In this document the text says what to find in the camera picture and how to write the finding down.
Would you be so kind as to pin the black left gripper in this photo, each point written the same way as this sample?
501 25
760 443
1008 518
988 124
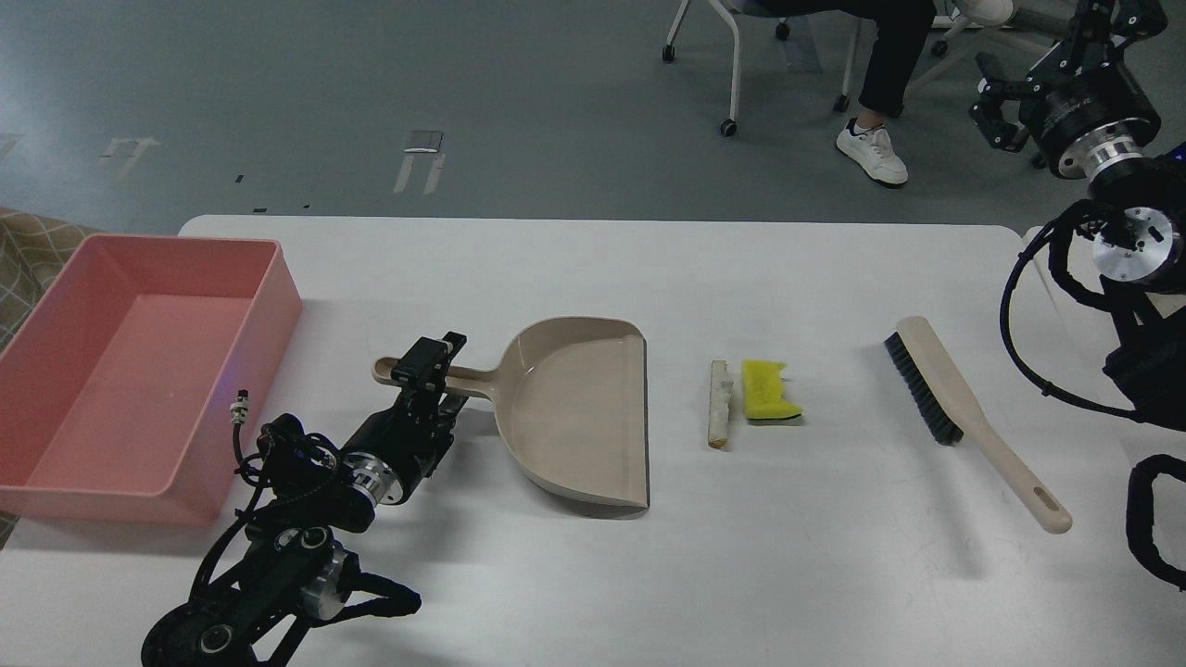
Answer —
395 449

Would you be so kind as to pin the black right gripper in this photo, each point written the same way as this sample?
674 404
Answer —
1079 103

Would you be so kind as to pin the beige plastic dustpan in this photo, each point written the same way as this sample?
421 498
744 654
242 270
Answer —
569 396

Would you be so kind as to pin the yellow sponge piece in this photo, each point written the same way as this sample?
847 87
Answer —
764 399

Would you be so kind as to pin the beige hand brush black bristles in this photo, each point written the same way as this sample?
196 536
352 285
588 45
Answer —
950 410

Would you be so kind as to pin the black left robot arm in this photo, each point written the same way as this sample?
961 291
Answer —
280 558

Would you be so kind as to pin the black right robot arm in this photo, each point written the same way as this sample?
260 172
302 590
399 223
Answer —
1123 243

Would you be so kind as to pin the pink plastic bin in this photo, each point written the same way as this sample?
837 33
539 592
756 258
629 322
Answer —
116 392

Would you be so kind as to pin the seated person leg white shoe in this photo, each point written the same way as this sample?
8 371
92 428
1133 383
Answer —
902 30

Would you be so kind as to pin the beige patterned cloth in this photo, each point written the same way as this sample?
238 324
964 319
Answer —
34 249

